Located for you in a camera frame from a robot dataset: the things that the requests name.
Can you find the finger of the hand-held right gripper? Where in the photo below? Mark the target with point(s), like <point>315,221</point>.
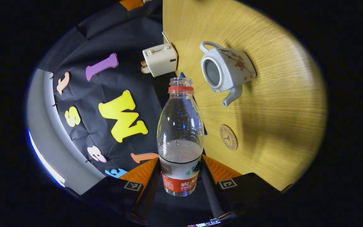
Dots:
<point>131,4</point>

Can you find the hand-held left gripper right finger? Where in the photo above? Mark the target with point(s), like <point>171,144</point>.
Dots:
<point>211,195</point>

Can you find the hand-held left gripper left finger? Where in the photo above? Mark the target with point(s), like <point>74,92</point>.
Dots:
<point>146,195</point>

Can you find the round wooden coaster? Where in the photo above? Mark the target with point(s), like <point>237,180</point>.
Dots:
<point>228,137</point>

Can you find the clear plastic water bottle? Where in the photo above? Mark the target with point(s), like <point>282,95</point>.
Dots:
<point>180,126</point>

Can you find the white porcelain teacup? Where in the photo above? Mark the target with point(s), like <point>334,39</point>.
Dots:
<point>235,69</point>

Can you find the black backdrop cloth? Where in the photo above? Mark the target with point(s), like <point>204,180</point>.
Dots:
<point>106,37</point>

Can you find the white toaster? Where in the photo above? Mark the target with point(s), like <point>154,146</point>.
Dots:
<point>161,60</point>

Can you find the bread slice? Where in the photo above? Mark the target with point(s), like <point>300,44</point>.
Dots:
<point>144,67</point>

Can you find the blue towel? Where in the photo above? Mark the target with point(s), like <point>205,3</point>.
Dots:
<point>181,75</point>

